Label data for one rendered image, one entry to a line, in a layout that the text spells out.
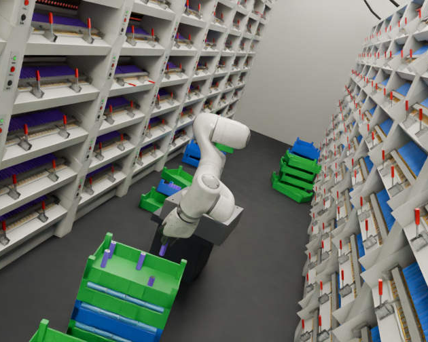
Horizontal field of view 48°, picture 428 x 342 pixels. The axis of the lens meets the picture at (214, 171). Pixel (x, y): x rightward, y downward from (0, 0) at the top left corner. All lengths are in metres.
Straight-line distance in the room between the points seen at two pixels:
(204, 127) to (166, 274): 0.56
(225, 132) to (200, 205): 0.45
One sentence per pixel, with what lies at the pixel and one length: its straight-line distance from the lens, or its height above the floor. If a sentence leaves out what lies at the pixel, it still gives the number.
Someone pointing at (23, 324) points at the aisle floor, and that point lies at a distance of 1.91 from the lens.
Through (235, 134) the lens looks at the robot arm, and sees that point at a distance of 1.81.
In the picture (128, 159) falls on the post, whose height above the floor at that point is 0.25.
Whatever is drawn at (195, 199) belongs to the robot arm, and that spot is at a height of 0.70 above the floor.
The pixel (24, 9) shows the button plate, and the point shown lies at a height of 1.05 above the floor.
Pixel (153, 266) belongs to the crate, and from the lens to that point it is 1.75.
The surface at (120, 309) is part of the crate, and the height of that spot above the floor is 0.26.
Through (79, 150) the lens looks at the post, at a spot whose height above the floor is 0.46.
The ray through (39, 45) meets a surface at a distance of 1.68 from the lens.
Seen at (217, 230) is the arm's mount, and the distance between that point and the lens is 2.16.
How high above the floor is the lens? 1.21
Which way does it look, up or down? 17 degrees down
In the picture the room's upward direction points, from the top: 20 degrees clockwise
